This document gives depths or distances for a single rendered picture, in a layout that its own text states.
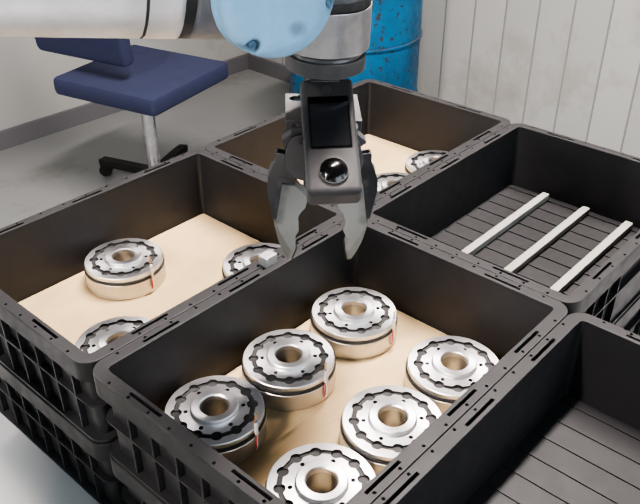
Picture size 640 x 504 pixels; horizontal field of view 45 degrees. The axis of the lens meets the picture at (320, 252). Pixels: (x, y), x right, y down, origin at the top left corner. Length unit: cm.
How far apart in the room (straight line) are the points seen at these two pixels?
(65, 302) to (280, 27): 64
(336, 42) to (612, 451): 49
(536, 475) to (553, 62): 251
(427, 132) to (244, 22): 93
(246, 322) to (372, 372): 15
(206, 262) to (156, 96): 159
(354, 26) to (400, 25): 231
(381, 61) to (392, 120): 156
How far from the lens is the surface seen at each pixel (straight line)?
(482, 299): 90
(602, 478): 83
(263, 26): 48
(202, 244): 113
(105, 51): 276
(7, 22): 48
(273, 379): 84
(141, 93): 266
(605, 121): 316
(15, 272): 105
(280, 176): 73
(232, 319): 86
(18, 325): 87
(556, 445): 85
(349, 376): 89
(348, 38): 67
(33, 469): 102
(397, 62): 302
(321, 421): 83
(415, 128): 139
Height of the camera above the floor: 142
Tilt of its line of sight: 32 degrees down
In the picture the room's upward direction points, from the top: straight up
